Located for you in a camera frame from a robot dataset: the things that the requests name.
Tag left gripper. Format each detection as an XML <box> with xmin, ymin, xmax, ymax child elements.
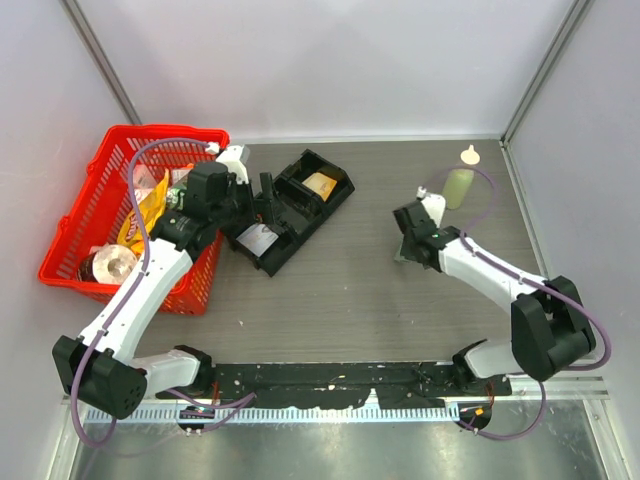
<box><xmin>211</xmin><ymin>172</ymin><xmax>285</xmax><ymax>228</ymax></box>

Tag green leather card holder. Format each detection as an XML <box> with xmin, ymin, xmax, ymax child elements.
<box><xmin>394</xmin><ymin>241</ymin><xmax>415</xmax><ymax>263</ymax></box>

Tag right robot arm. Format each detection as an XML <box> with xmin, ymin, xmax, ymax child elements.
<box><xmin>393</xmin><ymin>198</ymin><xmax>596</xmax><ymax>395</ymax></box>

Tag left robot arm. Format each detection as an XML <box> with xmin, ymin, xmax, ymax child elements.
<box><xmin>52</xmin><ymin>158</ymin><xmax>255</xmax><ymax>419</ymax></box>

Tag tan card in tray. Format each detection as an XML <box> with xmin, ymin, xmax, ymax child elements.
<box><xmin>302</xmin><ymin>172</ymin><xmax>337</xmax><ymax>201</ymax></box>

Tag white card in tray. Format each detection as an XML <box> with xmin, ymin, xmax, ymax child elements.
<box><xmin>236</xmin><ymin>223</ymin><xmax>279</xmax><ymax>257</ymax></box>

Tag black plastic organizer tray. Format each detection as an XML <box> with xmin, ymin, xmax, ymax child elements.
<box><xmin>222</xmin><ymin>149</ymin><xmax>355</xmax><ymax>276</ymax></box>

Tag green squeeze bottle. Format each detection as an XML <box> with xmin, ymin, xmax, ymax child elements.
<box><xmin>442</xmin><ymin>144</ymin><xmax>480</xmax><ymax>210</ymax></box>

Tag white small packet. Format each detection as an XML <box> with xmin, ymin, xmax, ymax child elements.
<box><xmin>133</xmin><ymin>164</ymin><xmax>157</xmax><ymax>189</ymax></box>

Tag yellow snack bag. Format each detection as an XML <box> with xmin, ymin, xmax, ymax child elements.
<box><xmin>117</xmin><ymin>169</ymin><xmax>170</xmax><ymax>248</ymax></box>

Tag toilet paper roll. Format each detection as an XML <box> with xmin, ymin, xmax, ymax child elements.
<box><xmin>92</xmin><ymin>244</ymin><xmax>138</xmax><ymax>285</ymax></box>

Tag red plastic shopping basket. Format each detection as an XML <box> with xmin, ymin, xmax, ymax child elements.
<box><xmin>38</xmin><ymin>124</ymin><xmax>230</xmax><ymax>315</ymax></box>

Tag dark round can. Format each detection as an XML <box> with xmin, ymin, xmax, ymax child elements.
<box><xmin>76</xmin><ymin>251</ymin><xmax>98</xmax><ymax>283</ymax></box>

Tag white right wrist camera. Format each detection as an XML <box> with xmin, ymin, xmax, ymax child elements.
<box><xmin>416</xmin><ymin>186</ymin><xmax>446</xmax><ymax>227</ymax></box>

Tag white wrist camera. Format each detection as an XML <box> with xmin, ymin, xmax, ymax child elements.
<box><xmin>416</xmin><ymin>186</ymin><xmax>446</xmax><ymax>227</ymax></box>
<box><xmin>216</xmin><ymin>145</ymin><xmax>250</xmax><ymax>184</ymax></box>

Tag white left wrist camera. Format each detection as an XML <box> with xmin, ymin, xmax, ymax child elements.
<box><xmin>216</xmin><ymin>145</ymin><xmax>250</xmax><ymax>184</ymax></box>

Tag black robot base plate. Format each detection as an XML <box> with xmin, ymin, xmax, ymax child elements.
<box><xmin>188</xmin><ymin>362</ymin><xmax>512</xmax><ymax>410</ymax></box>

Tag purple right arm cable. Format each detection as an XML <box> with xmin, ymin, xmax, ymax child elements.
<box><xmin>424</xmin><ymin>165</ymin><xmax>614</xmax><ymax>442</ymax></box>

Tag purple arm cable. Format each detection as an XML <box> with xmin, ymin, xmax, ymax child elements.
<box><xmin>424</xmin><ymin>165</ymin><xmax>614</xmax><ymax>442</ymax></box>
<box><xmin>69</xmin><ymin>137</ymin><xmax>259</xmax><ymax>446</ymax></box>

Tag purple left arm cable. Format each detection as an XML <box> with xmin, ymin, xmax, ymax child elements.
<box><xmin>69</xmin><ymin>137</ymin><xmax>259</xmax><ymax>446</ymax></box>

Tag aluminium front rail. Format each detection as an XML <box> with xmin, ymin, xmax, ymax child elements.
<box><xmin>62</xmin><ymin>358</ymin><xmax>612</xmax><ymax>426</ymax></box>

